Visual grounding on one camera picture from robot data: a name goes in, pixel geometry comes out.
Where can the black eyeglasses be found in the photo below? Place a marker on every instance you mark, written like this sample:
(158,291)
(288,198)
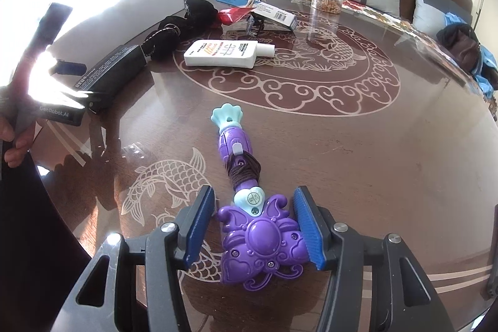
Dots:
(253,26)

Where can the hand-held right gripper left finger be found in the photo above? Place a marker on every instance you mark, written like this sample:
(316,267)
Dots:
(200,223)

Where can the dark brown bag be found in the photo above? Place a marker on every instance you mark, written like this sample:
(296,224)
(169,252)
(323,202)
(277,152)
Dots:
(461,44)

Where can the purple toy wand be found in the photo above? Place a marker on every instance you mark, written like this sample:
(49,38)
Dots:
(256,238)

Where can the red packet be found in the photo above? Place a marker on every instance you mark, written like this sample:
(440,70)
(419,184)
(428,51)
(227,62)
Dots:
(229,16)

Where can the white lotion bottle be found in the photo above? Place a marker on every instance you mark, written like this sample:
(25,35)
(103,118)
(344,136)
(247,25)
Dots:
(221,54)

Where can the white storage box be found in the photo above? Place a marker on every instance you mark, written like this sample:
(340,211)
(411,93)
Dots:
(155,1)

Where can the person's left hand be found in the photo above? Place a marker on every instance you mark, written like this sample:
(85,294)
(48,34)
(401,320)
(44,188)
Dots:
(17,151)

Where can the black rectangular box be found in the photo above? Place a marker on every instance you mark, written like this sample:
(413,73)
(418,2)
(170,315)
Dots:
(113,77)

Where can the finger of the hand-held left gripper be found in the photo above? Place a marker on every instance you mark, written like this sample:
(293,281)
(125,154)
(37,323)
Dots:
(70,68)
(52,24)

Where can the white and blue carton box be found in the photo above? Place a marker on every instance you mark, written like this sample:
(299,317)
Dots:
(278,16)

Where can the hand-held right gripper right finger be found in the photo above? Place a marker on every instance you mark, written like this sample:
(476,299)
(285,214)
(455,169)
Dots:
(311,227)

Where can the dark bag on sofa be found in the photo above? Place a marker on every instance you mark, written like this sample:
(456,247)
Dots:
(488,67)

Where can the black cloth bundle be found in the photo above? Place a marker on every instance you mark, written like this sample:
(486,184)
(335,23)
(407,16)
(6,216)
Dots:
(200,11)

